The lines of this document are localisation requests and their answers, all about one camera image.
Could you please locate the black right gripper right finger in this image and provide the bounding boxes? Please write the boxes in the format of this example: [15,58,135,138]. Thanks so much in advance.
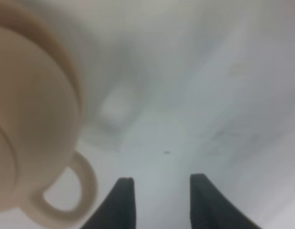
[190,174,259,229]

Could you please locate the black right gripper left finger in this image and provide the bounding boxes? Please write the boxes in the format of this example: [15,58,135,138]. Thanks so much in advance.
[82,177,136,229]

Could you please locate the brown teapot with lid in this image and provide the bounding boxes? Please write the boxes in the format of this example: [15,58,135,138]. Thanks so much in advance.
[0,26,96,229]

